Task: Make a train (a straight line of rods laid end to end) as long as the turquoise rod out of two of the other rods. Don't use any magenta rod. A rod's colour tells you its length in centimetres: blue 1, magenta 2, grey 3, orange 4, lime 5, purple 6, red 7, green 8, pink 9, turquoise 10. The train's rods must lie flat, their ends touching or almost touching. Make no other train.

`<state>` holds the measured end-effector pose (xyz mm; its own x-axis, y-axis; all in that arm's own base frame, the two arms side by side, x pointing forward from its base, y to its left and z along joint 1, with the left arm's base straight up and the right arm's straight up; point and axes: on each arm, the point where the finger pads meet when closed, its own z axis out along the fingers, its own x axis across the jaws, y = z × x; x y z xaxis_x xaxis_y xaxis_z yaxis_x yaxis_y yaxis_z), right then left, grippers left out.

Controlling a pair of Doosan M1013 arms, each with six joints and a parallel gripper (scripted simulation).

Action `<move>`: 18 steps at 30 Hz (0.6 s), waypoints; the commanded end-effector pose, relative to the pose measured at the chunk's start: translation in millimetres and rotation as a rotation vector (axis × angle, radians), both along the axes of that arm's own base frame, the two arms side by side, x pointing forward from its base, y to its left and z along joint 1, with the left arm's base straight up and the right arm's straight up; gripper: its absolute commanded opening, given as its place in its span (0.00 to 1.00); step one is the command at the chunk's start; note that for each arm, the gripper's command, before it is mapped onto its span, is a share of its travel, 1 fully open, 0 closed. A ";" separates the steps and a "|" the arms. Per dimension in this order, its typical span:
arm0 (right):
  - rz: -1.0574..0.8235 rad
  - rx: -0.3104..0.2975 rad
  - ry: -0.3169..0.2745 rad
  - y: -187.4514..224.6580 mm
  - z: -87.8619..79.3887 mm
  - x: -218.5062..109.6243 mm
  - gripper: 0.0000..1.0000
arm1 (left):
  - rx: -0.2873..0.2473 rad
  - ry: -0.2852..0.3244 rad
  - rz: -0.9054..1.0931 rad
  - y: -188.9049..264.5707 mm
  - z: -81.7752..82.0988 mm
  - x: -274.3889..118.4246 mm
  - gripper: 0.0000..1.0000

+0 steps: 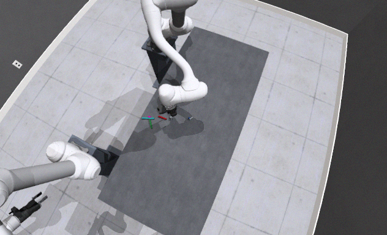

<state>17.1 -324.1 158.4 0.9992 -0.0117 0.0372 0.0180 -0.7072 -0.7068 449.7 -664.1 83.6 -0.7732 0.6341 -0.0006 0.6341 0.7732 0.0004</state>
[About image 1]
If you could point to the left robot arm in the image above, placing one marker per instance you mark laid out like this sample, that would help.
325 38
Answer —
160 31

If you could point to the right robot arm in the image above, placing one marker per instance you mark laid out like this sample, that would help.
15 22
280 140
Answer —
80 165

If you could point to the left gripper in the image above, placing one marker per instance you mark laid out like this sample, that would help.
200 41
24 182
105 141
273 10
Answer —
172 110

